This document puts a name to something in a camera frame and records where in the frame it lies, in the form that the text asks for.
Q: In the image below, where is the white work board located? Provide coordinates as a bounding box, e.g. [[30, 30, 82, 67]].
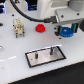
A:
[[0, 13, 84, 84]]

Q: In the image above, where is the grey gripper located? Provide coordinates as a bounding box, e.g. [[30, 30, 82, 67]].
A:
[[55, 8, 84, 36]]

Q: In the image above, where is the beige connector block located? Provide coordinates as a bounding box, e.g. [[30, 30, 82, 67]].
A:
[[13, 18, 25, 37]]

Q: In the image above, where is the red gear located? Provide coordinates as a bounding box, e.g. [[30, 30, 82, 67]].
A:
[[35, 24, 45, 33]]

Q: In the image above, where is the black peg base plate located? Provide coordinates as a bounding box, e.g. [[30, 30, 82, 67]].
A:
[[26, 46, 66, 67]]

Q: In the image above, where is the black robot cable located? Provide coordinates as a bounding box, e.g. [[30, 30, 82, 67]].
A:
[[9, 0, 57, 24]]

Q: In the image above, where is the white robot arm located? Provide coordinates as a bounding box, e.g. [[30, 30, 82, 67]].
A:
[[37, 0, 84, 37]]

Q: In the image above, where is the blue gear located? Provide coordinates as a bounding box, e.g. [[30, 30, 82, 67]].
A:
[[60, 27, 74, 38]]

